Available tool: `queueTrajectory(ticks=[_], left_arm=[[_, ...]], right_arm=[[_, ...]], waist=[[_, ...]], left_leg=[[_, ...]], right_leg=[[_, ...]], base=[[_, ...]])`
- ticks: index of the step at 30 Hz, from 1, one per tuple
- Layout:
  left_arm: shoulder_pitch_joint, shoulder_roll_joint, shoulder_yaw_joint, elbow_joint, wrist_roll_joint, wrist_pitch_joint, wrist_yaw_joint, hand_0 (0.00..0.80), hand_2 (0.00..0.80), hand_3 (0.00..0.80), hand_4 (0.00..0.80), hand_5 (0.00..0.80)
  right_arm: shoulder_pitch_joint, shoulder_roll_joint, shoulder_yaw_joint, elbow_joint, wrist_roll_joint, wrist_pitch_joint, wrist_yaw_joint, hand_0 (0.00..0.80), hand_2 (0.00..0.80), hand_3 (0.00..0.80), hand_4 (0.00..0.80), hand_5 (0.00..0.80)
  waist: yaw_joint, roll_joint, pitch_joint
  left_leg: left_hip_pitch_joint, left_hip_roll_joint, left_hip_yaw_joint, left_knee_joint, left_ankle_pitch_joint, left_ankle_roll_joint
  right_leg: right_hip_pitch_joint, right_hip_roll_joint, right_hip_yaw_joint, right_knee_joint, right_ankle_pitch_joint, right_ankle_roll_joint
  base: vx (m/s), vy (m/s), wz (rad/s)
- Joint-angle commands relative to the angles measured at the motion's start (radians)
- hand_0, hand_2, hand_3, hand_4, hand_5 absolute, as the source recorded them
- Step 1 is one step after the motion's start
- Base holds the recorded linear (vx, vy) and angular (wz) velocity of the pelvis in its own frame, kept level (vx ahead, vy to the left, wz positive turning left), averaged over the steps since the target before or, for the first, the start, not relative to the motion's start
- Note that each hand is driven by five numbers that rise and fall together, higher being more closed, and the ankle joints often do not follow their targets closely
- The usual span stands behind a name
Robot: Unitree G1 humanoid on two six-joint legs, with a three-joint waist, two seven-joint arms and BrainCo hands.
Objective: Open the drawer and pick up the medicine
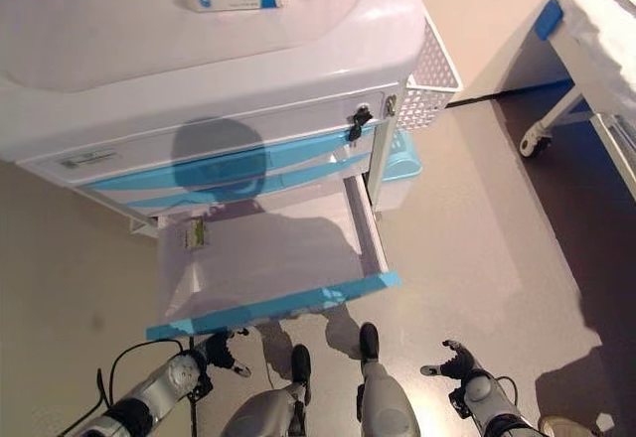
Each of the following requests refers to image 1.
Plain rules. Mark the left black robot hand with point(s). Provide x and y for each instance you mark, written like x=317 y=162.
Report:
x=221 y=350

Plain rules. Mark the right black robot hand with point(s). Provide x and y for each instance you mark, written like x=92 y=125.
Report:
x=459 y=365

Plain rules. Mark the blue cart drawer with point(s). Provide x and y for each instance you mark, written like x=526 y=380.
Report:
x=308 y=174
x=278 y=258
x=298 y=151

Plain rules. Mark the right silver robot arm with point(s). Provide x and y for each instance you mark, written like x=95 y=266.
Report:
x=487 y=397

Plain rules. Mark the small green white medicine box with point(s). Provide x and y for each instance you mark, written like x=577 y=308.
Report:
x=195 y=233

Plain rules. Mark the white side bin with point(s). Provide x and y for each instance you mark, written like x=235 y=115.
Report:
x=144 y=226

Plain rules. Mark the white bin with blue lid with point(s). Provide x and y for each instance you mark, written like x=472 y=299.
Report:
x=402 y=164

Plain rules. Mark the cart label sticker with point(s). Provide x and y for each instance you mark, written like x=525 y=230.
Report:
x=89 y=160

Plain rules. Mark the bed caster wheel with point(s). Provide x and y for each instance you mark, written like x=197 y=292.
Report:
x=535 y=144

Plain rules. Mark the black keys in lock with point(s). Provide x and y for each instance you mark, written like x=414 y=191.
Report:
x=360 y=121

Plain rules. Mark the metal cart side hook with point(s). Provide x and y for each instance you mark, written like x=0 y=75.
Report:
x=391 y=105

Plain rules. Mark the white perforated basket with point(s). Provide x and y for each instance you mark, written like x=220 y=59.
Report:
x=432 y=79

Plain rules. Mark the white blue medical cart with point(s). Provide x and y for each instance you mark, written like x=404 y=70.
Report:
x=199 y=59

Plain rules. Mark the blue bed corner bumper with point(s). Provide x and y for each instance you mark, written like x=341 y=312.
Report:
x=549 y=20

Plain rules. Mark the white bedding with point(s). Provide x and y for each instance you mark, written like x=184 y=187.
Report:
x=606 y=20

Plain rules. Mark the white hospital bed frame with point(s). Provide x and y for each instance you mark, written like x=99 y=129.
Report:
x=571 y=59

